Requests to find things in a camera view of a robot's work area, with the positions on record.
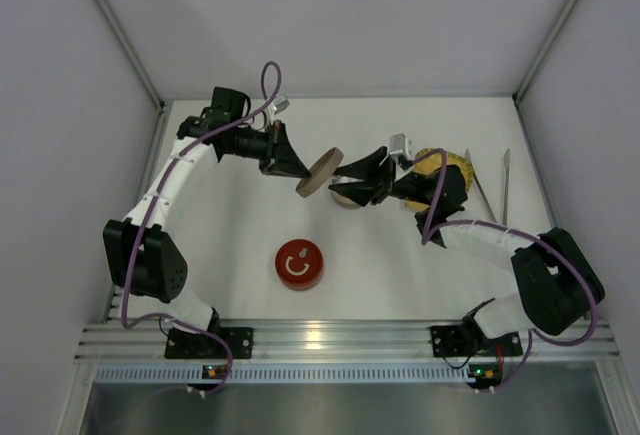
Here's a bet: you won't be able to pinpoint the beige steel lunch box bowl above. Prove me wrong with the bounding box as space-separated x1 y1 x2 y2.
328 176 361 209

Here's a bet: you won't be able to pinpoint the beige lunch box lid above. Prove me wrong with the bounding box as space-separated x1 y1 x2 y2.
295 147 344 198

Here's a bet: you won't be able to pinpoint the red lunch box lid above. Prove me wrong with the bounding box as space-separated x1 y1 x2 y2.
274 239 324 276

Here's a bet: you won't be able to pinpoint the stainless steel food tongs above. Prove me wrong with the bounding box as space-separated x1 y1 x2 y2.
463 148 512 226

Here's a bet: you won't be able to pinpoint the red steel lunch box bowl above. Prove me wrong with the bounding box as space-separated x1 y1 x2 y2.
278 271 323 291

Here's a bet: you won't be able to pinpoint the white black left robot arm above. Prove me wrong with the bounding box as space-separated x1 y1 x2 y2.
103 87 310 335

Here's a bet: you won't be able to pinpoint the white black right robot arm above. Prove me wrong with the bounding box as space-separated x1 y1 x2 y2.
329 147 605 349

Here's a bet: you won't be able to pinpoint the bamboo woven serving tray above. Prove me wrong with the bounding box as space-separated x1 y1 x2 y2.
404 151 474 212

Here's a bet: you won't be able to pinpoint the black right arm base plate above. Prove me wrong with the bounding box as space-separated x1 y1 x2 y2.
429 324 524 359

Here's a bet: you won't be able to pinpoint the aluminium left side frame rail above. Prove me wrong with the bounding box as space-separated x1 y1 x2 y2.
67 0 169 144

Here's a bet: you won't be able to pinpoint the aluminium frame rail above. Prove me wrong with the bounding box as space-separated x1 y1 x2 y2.
74 318 621 362
67 0 169 144

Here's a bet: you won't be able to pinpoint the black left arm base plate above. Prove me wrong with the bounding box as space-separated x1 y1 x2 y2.
164 327 254 360

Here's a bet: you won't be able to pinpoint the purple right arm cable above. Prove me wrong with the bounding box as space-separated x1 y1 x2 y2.
407 148 601 396

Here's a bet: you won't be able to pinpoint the aluminium front frame rail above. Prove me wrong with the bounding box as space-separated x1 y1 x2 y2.
74 318 621 362

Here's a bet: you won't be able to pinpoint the slotted grey cable duct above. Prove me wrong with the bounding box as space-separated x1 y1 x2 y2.
92 363 511 384

